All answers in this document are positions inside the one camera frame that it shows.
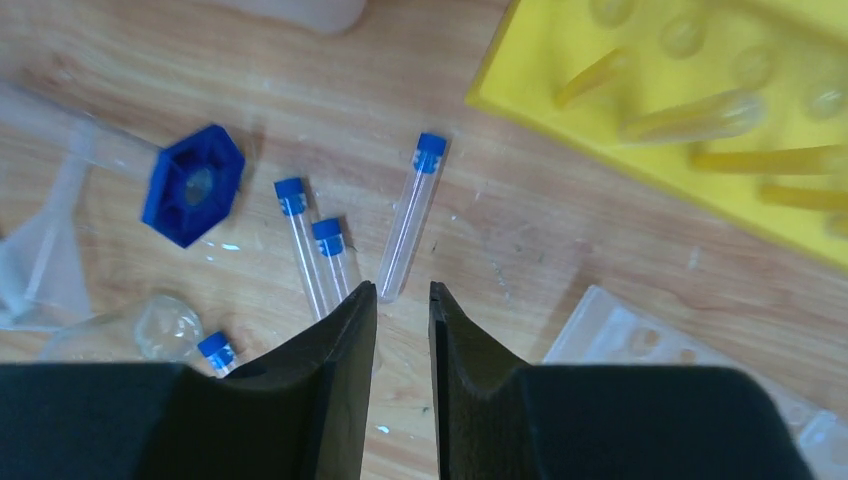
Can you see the clear plastic funnel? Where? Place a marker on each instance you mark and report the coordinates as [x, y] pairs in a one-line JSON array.
[[42, 278]]

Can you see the clear plastic well plate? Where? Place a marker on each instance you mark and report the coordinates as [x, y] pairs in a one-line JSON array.
[[604, 329]]

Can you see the blue capped tube middle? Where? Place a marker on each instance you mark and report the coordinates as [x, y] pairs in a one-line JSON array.
[[339, 268]]

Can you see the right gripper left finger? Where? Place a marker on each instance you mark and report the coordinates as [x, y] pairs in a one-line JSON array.
[[297, 412]]

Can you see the blue capped tube front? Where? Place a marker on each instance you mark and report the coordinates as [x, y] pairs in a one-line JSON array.
[[218, 352]]

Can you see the blue capped tube long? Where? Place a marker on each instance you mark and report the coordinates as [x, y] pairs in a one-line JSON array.
[[410, 215]]

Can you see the blue capped tube left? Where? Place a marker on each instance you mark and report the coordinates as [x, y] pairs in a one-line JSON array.
[[291, 194]]

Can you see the clear glass test tube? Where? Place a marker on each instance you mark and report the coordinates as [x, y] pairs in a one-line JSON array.
[[724, 115]]

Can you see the small glass beaker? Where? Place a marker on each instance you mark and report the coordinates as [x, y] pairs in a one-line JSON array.
[[160, 328]]

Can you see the yellow test tube rack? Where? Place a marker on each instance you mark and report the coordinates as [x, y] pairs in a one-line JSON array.
[[577, 70]]

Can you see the pink plastic bin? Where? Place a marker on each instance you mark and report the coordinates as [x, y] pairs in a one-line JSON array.
[[319, 16]]

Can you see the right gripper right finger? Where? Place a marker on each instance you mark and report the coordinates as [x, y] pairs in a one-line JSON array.
[[499, 417]]

